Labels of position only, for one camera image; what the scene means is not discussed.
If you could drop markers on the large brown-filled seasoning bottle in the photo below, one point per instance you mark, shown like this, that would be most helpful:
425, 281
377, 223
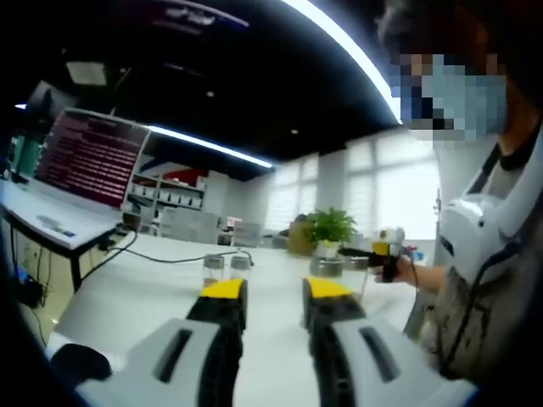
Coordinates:
326, 268

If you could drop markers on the teal panel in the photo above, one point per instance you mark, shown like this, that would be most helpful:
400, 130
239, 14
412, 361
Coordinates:
25, 157

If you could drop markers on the person's patterned shirt torso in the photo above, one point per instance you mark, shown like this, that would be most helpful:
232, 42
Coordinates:
505, 322

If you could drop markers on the large white-filled seasoning bottle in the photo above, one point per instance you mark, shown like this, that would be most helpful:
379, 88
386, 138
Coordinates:
356, 275

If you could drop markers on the person's right hand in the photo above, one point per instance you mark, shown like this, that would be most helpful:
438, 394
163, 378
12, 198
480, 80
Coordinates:
405, 271

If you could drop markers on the straight ceiling light strip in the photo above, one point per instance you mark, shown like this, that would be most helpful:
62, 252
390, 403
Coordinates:
212, 146

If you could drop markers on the small white-filled seasoning bottle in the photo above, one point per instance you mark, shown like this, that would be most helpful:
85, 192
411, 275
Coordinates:
239, 268

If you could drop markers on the long curved ceiling light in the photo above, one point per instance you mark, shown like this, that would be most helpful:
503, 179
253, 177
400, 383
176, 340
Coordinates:
352, 46

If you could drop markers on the green potted plant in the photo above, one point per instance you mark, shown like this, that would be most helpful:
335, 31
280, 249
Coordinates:
331, 226

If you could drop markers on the small brown-filled seasoning bottle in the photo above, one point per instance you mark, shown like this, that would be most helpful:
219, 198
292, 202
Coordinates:
213, 271

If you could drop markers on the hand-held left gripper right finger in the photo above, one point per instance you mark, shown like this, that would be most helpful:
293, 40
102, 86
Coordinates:
418, 377

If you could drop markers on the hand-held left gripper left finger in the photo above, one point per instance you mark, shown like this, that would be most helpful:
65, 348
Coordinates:
127, 377

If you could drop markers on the dark hanging ceiling sign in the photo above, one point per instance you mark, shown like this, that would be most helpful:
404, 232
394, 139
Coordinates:
203, 15

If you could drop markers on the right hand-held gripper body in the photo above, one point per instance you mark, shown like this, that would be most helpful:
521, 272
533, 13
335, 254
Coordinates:
393, 237

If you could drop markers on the white chest device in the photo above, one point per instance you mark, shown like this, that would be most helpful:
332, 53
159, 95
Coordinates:
471, 229

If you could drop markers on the white device neck band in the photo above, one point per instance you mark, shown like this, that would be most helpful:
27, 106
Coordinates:
526, 195

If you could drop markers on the white laptop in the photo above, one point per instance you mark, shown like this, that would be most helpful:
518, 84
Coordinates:
89, 157

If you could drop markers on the window with blinds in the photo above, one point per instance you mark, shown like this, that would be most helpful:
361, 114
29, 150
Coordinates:
399, 186

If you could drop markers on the brown box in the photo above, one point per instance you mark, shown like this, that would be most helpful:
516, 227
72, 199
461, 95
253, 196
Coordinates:
299, 239

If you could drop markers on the black computer mouse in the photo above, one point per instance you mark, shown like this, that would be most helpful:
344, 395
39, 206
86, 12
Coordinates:
80, 364

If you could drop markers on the storage shelf with white boxes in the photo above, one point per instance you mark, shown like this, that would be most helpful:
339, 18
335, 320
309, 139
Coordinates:
169, 191

